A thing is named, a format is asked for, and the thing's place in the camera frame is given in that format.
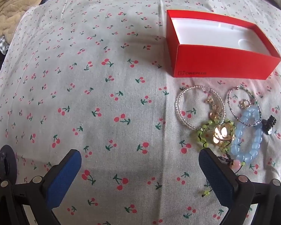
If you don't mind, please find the gold butterfly earring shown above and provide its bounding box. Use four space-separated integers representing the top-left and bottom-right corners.
209 110 223 122

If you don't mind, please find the silver green small-bead bracelet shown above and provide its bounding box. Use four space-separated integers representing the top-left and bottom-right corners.
227 85 263 127

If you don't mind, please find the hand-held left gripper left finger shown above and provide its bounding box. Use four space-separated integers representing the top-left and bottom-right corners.
0 149 82 225

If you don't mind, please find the red cardboard box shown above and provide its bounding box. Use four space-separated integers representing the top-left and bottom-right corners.
166 10 281 80

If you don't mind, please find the grey checkered cloth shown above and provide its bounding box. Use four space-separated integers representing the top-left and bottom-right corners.
0 36 10 59

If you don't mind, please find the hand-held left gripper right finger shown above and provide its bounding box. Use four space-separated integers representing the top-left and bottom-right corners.
199 148 281 225

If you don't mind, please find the beige quilted blanket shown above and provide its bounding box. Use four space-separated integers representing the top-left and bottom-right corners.
0 0 54 52

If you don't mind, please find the gold flower hair clip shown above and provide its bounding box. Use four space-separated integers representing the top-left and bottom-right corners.
212 122 236 152

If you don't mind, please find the black hair claw clip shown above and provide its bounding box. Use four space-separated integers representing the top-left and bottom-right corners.
262 115 277 134

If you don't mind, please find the cherry print bedsheet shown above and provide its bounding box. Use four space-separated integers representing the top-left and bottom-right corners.
0 0 281 225

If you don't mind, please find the blue bead bracelet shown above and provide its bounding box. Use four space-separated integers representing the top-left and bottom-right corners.
229 105 264 163

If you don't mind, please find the clear bead bracelet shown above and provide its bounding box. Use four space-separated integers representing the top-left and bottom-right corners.
176 85 225 130

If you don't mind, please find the green bead bracelet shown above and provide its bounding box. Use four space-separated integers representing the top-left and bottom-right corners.
197 119 246 197

